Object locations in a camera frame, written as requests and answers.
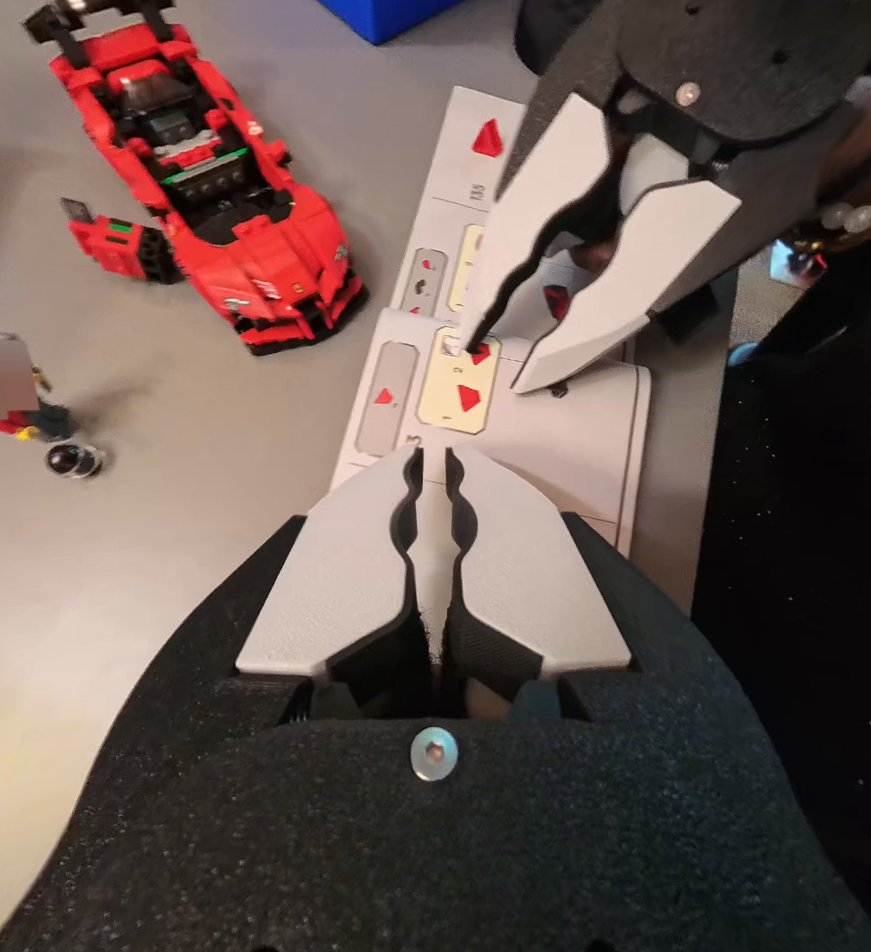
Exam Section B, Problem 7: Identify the red lego door assembly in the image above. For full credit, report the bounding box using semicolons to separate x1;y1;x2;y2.
63;197;185;287

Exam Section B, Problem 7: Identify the white bead bracelet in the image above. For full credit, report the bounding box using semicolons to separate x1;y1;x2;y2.
818;173;871;240

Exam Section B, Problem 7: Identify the lego minifigure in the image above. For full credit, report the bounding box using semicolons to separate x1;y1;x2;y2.
0;364;77;445

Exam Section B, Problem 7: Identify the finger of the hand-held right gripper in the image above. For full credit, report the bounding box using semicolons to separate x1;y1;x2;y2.
511;137;743;397
459;93;620;354

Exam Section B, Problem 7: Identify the small colourful packet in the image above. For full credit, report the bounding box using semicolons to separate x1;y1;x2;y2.
770;238;830;287

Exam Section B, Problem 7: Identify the red lego sports car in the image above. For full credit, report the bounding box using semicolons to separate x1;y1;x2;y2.
22;0;371;357

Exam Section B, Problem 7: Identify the lego instruction booklet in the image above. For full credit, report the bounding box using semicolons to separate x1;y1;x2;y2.
329;85;653;560

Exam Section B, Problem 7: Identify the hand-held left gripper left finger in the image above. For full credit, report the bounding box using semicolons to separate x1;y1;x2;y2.
236;448;432;704

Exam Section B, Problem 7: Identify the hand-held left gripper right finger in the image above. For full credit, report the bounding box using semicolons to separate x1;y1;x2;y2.
441;446;633;702

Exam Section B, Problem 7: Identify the blue plastic storage bin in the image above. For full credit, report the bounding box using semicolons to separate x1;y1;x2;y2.
316;0;467;46

